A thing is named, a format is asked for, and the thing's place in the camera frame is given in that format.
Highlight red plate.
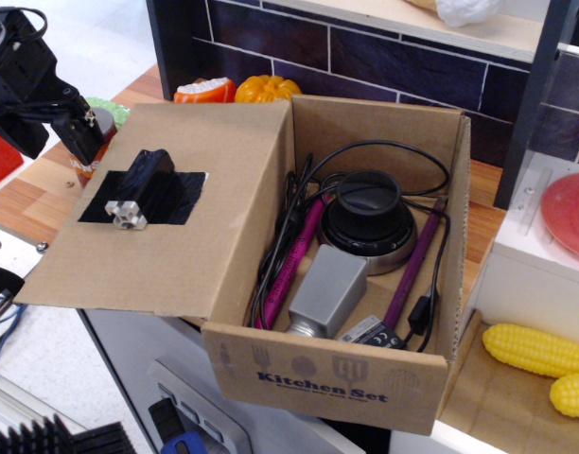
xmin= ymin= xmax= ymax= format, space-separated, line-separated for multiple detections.
xmin=540 ymin=173 xmax=579 ymax=256

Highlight toy salmon sushi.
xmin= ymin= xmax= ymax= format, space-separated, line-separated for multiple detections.
xmin=173 ymin=78 xmax=237 ymax=104

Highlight black cable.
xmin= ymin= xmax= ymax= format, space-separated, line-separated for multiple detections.
xmin=249 ymin=139 xmax=451 ymax=354

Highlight black 3D mouse controller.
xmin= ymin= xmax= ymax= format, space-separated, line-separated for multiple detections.
xmin=317 ymin=169 xmax=417 ymax=275

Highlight white toy cauliflower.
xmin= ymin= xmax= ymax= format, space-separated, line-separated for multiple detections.
xmin=435 ymin=0 xmax=504 ymax=27

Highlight metal towel rail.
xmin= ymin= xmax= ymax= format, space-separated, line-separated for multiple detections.
xmin=0 ymin=236 xmax=50 ymax=255

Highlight blue black clamp handle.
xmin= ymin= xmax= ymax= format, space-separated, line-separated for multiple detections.
xmin=149 ymin=397 xmax=207 ymax=454

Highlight orange toy pumpkin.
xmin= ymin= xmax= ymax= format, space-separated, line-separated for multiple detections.
xmin=235 ymin=75 xmax=302 ymax=103

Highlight blue cable on floor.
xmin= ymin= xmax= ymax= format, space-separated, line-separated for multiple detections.
xmin=0 ymin=302 xmax=28 ymax=370

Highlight yellow toy corn upper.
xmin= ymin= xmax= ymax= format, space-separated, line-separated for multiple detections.
xmin=482 ymin=323 xmax=579 ymax=378

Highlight dark shelf frame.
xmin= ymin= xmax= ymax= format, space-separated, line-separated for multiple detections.
xmin=147 ymin=0 xmax=579 ymax=208

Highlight purple pen right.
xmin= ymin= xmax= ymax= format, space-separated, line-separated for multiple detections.
xmin=383 ymin=196 xmax=447 ymax=329

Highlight orange beans can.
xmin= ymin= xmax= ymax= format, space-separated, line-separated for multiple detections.
xmin=69 ymin=107 xmax=117 ymax=188

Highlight white toy oven cabinet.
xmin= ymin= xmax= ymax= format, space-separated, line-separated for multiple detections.
xmin=79 ymin=309 xmax=361 ymax=453

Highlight silver metal shaker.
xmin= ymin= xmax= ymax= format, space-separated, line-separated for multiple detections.
xmin=286 ymin=245 xmax=368 ymax=339

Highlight yellow toy corn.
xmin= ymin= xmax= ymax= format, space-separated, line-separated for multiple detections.
xmin=482 ymin=323 xmax=579 ymax=378
xmin=550 ymin=374 xmax=579 ymax=417

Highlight black taped aluminium handle block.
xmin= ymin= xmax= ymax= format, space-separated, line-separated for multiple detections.
xmin=79 ymin=149 xmax=208 ymax=231

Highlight grey labelled adapter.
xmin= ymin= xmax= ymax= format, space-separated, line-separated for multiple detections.
xmin=339 ymin=315 xmax=405 ymax=349

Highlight magenta pen left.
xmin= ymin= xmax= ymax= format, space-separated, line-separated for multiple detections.
xmin=254 ymin=195 xmax=328 ymax=330

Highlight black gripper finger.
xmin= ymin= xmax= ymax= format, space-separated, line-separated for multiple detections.
xmin=51 ymin=113 xmax=104 ymax=166

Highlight green toy cabbage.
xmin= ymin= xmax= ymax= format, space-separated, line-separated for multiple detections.
xmin=85 ymin=96 xmax=130 ymax=129

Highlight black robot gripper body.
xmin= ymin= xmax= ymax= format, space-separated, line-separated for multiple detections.
xmin=0 ymin=7 xmax=85 ymax=159

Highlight black heat sink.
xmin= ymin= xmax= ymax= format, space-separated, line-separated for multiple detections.
xmin=0 ymin=415 xmax=136 ymax=454

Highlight yellow toy corn lower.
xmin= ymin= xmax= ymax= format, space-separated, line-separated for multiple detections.
xmin=550 ymin=374 xmax=579 ymax=417

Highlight brown cardboard kitchen set box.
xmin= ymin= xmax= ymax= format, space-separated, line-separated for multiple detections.
xmin=13 ymin=94 xmax=472 ymax=437

